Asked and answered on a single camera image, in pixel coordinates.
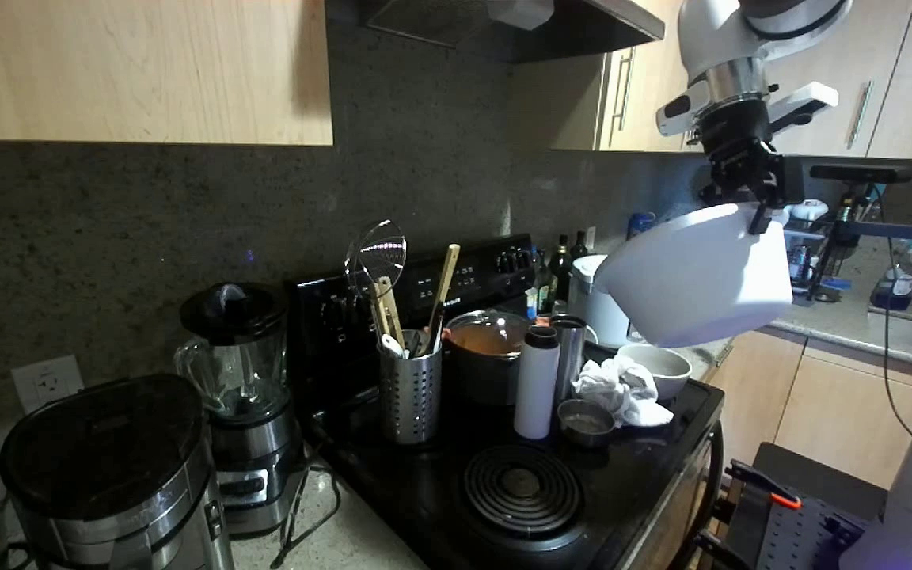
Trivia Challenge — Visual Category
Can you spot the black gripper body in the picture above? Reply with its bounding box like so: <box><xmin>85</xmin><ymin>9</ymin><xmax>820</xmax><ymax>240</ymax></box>
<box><xmin>696</xmin><ymin>100</ymin><xmax>779</xmax><ymax>168</ymax></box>

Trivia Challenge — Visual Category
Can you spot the large white dish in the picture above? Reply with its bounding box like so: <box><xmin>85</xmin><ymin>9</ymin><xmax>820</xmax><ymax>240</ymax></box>
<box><xmin>591</xmin><ymin>201</ymin><xmax>799</xmax><ymax>351</ymax></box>

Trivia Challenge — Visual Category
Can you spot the small pale round bowl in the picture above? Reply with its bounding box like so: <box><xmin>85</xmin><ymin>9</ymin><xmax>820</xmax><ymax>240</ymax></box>
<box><xmin>614</xmin><ymin>338</ymin><xmax>696</xmax><ymax>407</ymax></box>

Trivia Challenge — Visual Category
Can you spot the small steel bowl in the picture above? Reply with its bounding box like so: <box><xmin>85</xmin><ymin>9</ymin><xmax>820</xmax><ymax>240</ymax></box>
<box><xmin>556</xmin><ymin>397</ymin><xmax>618</xmax><ymax>449</ymax></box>

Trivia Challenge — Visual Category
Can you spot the black electric stove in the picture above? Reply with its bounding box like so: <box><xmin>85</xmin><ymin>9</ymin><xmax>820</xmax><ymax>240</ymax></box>
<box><xmin>286</xmin><ymin>230</ymin><xmax>728</xmax><ymax>570</ymax></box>

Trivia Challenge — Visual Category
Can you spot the blue container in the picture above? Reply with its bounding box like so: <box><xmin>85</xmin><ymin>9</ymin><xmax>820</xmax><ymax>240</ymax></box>
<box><xmin>623</xmin><ymin>210</ymin><xmax>659</xmax><ymax>240</ymax></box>

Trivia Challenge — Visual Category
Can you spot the blue soap bottle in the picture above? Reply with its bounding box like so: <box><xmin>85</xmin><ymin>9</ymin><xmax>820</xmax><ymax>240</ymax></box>
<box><xmin>870</xmin><ymin>238</ymin><xmax>912</xmax><ymax>310</ymax></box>

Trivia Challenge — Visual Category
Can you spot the white rice cooker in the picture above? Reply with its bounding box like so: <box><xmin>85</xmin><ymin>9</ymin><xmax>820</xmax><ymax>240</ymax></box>
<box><xmin>567</xmin><ymin>249</ymin><xmax>640</xmax><ymax>351</ymax></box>

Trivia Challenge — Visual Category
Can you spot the dark glass bottle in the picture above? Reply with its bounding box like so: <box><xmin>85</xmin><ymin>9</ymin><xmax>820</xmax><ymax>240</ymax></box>
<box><xmin>547</xmin><ymin>230</ymin><xmax>575</xmax><ymax>304</ymax></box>

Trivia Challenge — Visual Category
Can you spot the dark range hood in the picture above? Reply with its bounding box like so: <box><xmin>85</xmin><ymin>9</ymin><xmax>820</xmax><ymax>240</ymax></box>
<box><xmin>326</xmin><ymin>0</ymin><xmax>668</xmax><ymax>64</ymax></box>

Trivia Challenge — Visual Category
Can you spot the light wood base cabinet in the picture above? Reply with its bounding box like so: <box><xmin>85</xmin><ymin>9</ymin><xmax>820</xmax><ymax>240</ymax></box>
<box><xmin>704</xmin><ymin>330</ymin><xmax>912</xmax><ymax>491</ymax></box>

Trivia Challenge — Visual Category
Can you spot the steel tumbler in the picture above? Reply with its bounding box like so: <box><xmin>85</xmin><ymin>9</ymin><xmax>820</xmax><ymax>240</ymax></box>
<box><xmin>549</xmin><ymin>314</ymin><xmax>595</xmax><ymax>403</ymax></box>

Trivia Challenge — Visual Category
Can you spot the crumpled white cloth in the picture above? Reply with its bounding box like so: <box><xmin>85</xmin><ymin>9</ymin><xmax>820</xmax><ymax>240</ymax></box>
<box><xmin>575</xmin><ymin>354</ymin><xmax>677</xmax><ymax>431</ymax></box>

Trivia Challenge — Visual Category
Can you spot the white box under hood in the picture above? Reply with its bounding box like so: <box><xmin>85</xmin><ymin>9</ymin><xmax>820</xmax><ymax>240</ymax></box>
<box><xmin>483</xmin><ymin>0</ymin><xmax>560</xmax><ymax>31</ymax></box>

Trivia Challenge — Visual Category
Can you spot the grey flat base board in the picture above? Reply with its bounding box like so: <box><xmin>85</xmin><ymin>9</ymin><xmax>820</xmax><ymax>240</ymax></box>
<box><xmin>753</xmin><ymin>441</ymin><xmax>893</xmax><ymax>502</ymax></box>

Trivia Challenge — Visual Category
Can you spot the white bottle with dark cap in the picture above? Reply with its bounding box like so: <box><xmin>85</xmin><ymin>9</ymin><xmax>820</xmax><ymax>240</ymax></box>
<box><xmin>514</xmin><ymin>325</ymin><xmax>564</xmax><ymax>443</ymax></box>

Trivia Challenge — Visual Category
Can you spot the long wooden spoon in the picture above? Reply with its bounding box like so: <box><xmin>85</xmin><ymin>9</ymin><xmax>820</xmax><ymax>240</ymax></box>
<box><xmin>419</xmin><ymin>240</ymin><xmax>465</xmax><ymax>358</ymax></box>

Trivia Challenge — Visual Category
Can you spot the dark pot with orange sauce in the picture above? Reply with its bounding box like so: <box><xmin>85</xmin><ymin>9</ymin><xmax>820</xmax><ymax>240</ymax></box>
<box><xmin>440</xmin><ymin>308</ymin><xmax>530</xmax><ymax>413</ymax></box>

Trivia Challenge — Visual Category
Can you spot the metal skimmer spoon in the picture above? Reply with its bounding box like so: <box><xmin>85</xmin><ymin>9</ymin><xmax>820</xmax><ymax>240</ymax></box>
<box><xmin>342</xmin><ymin>217</ymin><xmax>415</xmax><ymax>343</ymax></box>

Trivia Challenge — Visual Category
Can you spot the wooden spatula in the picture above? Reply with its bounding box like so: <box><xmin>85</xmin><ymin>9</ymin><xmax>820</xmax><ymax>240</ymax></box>
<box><xmin>370</xmin><ymin>275</ymin><xmax>408</xmax><ymax>351</ymax></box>

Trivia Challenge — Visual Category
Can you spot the white spatula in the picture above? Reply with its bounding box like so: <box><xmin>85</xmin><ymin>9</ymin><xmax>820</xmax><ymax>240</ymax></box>
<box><xmin>375</xmin><ymin>330</ymin><xmax>410</xmax><ymax>361</ymax></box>

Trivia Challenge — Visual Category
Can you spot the steel utensil holder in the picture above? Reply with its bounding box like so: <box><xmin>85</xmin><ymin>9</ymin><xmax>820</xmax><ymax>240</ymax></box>
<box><xmin>373</xmin><ymin>330</ymin><xmax>445</xmax><ymax>448</ymax></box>

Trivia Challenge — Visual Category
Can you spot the blender with black lid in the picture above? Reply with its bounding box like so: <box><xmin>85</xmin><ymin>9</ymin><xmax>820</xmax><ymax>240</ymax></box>
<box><xmin>175</xmin><ymin>278</ymin><xmax>308</xmax><ymax>540</ymax></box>

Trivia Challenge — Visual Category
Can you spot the black and steel cooker appliance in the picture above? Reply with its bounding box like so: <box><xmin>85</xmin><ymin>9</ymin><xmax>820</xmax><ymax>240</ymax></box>
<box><xmin>0</xmin><ymin>371</ymin><xmax>235</xmax><ymax>570</ymax></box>

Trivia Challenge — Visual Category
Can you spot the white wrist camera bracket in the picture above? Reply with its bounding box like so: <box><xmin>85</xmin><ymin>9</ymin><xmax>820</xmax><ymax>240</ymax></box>
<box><xmin>654</xmin><ymin>81</ymin><xmax>843</xmax><ymax>140</ymax></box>

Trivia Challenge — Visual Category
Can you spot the light wood wall cabinet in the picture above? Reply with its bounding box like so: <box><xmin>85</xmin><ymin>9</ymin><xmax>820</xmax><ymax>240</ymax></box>
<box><xmin>506</xmin><ymin>0</ymin><xmax>707</xmax><ymax>158</ymax></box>
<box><xmin>0</xmin><ymin>0</ymin><xmax>336</xmax><ymax>148</ymax></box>
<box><xmin>769</xmin><ymin>0</ymin><xmax>912</xmax><ymax>164</ymax></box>

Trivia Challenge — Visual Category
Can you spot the thin black cable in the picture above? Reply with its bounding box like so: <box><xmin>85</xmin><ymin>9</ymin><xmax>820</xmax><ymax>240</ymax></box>
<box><xmin>881</xmin><ymin>304</ymin><xmax>912</xmax><ymax>441</ymax></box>

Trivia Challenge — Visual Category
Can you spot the orange handled clamp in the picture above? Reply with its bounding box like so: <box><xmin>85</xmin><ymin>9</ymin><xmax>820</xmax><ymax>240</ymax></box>
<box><xmin>728</xmin><ymin>463</ymin><xmax>804</xmax><ymax>515</ymax></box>

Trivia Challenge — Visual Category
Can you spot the black pegboard base plate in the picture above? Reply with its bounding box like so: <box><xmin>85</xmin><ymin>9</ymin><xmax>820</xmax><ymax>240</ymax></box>
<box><xmin>749</xmin><ymin>495</ymin><xmax>870</xmax><ymax>570</ymax></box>

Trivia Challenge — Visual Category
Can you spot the black appliance cable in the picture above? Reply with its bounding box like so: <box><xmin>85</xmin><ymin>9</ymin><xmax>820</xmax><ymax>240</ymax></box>
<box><xmin>268</xmin><ymin>463</ymin><xmax>346</xmax><ymax>570</ymax></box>

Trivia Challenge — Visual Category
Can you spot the white wall outlet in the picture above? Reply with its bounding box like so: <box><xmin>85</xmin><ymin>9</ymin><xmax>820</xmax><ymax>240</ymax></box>
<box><xmin>8</xmin><ymin>351</ymin><xmax>89</xmax><ymax>415</ymax></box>

